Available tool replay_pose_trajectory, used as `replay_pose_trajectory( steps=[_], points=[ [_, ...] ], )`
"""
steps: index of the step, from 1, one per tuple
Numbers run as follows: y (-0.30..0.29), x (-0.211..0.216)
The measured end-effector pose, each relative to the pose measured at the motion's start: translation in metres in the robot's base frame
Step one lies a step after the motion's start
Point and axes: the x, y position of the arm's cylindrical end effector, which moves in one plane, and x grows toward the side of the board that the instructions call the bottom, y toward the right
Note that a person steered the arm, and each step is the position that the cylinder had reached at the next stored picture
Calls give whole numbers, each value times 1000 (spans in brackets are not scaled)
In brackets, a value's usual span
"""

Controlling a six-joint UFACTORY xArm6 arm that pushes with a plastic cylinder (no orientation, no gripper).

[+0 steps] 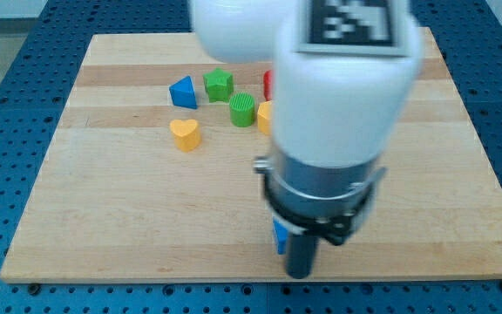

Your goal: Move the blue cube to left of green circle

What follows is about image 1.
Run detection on blue cube block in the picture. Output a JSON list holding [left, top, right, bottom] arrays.
[[273, 219, 288, 255]]

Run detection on green cylinder block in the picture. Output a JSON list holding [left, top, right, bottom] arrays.
[[229, 92, 255, 127]]

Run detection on yellow heart block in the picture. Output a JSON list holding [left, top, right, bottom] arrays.
[[169, 119, 201, 153]]

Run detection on green star block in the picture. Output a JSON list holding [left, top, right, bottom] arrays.
[[203, 68, 234, 102]]

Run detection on red block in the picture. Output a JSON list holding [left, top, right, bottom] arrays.
[[263, 70, 272, 101]]

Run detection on silver black tool clamp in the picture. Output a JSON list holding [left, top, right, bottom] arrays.
[[253, 147, 387, 246]]

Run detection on blue triangle block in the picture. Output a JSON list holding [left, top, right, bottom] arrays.
[[169, 76, 198, 109]]

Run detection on wooden board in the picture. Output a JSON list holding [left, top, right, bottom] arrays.
[[0, 29, 502, 283]]

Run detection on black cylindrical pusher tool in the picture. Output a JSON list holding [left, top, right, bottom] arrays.
[[285, 234, 318, 279]]

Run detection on black white fiducial marker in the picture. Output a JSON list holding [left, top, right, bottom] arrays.
[[296, 0, 409, 57]]

